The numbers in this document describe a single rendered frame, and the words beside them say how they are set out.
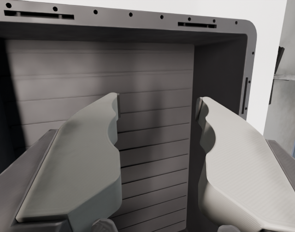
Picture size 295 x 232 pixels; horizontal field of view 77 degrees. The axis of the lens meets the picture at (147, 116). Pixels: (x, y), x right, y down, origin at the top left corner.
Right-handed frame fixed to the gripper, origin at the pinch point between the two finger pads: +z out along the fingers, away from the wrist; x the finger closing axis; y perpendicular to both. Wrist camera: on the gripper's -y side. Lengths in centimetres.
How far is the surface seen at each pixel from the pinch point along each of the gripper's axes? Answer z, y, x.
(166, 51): 18.7, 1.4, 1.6
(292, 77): 116, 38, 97
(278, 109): 138, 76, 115
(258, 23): 45, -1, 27
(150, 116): 15.0, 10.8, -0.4
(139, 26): 7.4, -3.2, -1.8
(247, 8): 45, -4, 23
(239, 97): 10.4, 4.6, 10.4
